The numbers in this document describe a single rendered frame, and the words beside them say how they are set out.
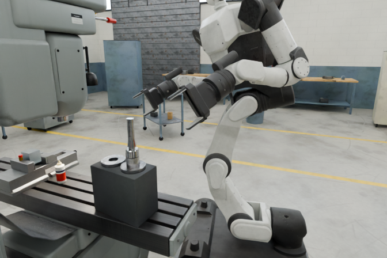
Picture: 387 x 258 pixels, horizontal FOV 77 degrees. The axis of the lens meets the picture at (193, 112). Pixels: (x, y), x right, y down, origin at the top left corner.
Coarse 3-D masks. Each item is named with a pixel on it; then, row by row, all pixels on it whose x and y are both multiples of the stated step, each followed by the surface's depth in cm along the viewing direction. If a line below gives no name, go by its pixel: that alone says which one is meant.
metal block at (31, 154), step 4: (32, 148) 118; (24, 152) 113; (28, 152) 113; (32, 152) 113; (36, 152) 115; (24, 156) 114; (28, 156) 112; (32, 156) 114; (36, 156) 115; (40, 156) 117; (32, 160) 114; (36, 160) 116; (40, 160) 117
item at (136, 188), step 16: (112, 160) 94; (96, 176) 90; (112, 176) 85; (128, 176) 82; (144, 176) 84; (96, 192) 92; (112, 192) 87; (128, 192) 83; (144, 192) 85; (96, 208) 94; (112, 208) 89; (128, 208) 85; (144, 208) 86
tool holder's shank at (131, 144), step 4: (128, 120) 83; (132, 120) 83; (128, 124) 83; (132, 124) 83; (128, 128) 83; (132, 128) 84; (128, 132) 84; (132, 132) 84; (128, 136) 84; (132, 136) 84; (128, 140) 84; (132, 140) 84; (128, 144) 85; (132, 144) 84; (128, 148) 86; (132, 148) 85
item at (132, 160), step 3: (126, 153) 85; (135, 153) 85; (138, 153) 86; (126, 156) 85; (129, 156) 84; (132, 156) 84; (135, 156) 85; (138, 156) 86; (126, 159) 86; (129, 159) 85; (132, 159) 85; (135, 159) 85; (138, 159) 86; (126, 162) 86; (129, 162) 85; (132, 162) 85; (135, 162) 86; (138, 162) 87; (126, 165) 87; (129, 165) 85; (132, 165) 85; (135, 165) 86; (138, 165) 87
